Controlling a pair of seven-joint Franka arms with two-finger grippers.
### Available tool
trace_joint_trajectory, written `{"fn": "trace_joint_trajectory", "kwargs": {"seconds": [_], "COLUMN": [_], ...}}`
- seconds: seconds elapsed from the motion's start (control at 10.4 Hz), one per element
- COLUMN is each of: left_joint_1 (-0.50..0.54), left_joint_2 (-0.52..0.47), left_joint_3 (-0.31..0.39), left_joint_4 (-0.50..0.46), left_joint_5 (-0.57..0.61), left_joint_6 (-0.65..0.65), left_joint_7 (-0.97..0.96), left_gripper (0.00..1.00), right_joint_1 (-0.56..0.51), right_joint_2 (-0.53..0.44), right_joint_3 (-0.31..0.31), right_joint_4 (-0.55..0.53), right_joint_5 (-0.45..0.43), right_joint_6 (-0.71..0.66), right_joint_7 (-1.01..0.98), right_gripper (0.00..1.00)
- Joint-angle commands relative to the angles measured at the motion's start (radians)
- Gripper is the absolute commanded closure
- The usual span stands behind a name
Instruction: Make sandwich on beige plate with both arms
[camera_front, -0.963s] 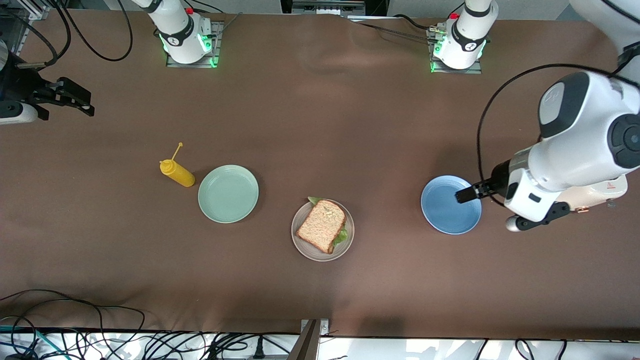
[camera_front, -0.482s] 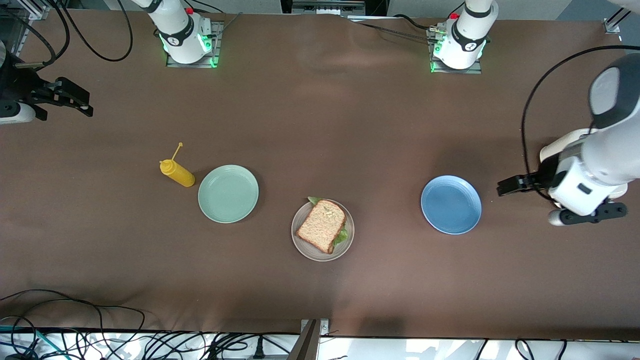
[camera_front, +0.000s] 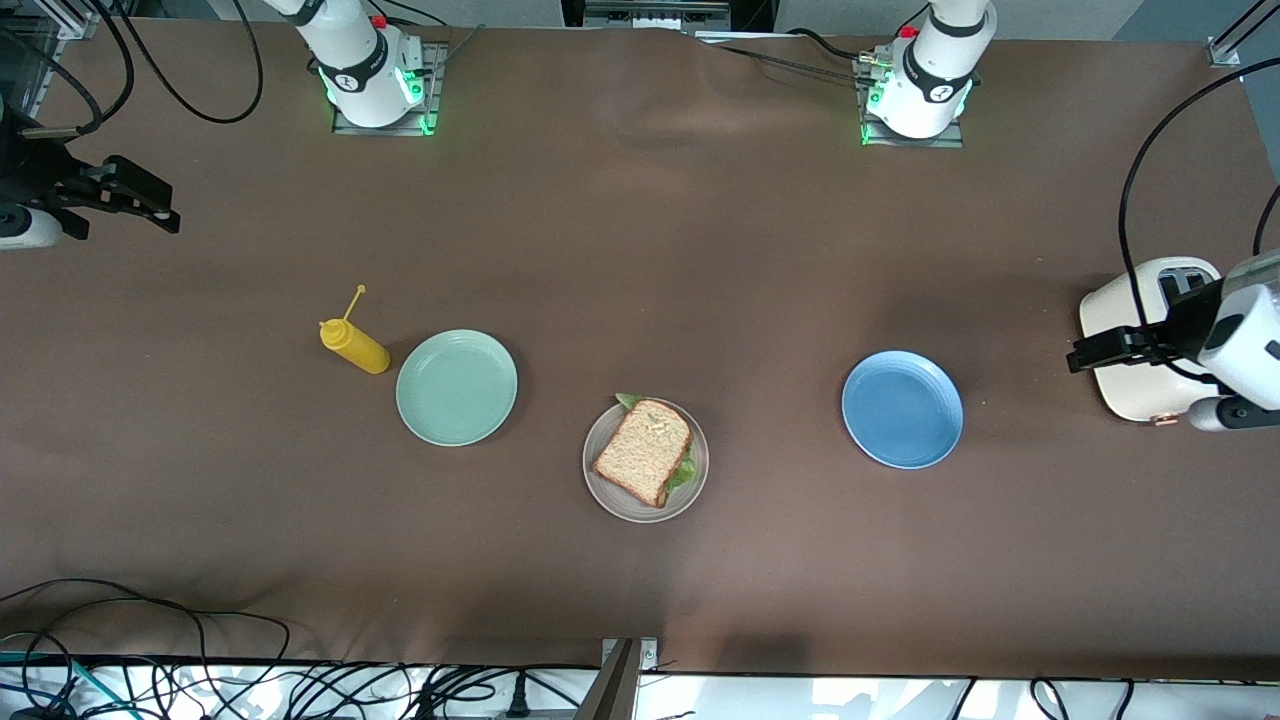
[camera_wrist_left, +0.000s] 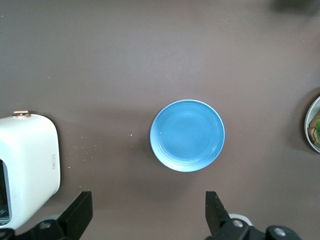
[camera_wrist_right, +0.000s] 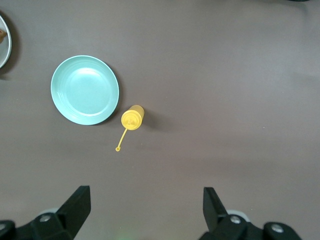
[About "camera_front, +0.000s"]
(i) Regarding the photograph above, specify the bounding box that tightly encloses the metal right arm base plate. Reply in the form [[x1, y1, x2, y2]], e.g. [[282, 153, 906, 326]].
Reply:
[[330, 40, 448, 139]]

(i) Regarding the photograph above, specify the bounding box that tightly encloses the brown bread slice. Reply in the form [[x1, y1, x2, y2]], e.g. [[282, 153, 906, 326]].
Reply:
[[592, 399, 694, 509]]

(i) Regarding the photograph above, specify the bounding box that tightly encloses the cream white toaster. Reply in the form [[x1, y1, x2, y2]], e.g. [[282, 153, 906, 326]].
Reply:
[[1078, 257, 1226, 426]]

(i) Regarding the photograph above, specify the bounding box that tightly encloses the blue plate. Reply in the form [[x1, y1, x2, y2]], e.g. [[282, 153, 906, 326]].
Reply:
[[841, 350, 965, 470]]

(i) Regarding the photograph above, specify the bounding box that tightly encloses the green plate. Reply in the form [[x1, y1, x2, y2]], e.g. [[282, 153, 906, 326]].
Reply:
[[395, 329, 520, 447]]

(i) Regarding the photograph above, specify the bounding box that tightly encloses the black equipment box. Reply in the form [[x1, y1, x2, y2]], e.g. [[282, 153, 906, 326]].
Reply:
[[560, 0, 777, 34]]

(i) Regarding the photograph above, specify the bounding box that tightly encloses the black looping floor cable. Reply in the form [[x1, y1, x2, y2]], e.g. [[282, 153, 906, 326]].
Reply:
[[0, 578, 293, 720]]

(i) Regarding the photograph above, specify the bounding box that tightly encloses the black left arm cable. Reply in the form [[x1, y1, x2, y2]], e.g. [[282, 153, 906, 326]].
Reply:
[[1118, 55, 1280, 386]]

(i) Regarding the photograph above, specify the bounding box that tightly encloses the green lettuce leaf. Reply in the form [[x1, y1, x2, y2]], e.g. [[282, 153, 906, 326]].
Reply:
[[614, 392, 698, 493]]

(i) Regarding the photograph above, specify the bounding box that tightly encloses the aluminium frame profile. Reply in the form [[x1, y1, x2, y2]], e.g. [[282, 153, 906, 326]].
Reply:
[[20, 0, 101, 121], [1204, 0, 1280, 68]]

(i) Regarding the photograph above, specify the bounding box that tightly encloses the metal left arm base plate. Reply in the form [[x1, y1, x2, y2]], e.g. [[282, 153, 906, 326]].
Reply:
[[860, 55, 967, 150]]

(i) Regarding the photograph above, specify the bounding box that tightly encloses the beige plate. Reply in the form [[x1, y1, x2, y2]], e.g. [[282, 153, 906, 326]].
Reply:
[[582, 398, 710, 524]]

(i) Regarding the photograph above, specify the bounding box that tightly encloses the teal cable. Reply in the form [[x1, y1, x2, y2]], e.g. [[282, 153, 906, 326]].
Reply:
[[0, 650, 113, 715]]

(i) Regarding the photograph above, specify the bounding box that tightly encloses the brown tablecloth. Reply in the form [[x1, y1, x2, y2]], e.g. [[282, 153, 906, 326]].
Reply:
[[0, 18, 1280, 683]]

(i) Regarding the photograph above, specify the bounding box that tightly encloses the yellow mustard squeeze bottle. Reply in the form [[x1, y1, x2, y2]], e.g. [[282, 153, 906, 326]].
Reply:
[[318, 284, 392, 376]]

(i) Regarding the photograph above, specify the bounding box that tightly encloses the black cable on table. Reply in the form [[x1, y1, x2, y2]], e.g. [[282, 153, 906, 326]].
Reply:
[[690, 28, 886, 86]]

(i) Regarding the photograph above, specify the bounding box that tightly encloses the grey metal bracket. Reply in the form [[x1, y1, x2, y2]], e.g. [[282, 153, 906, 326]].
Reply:
[[594, 637, 660, 720]]

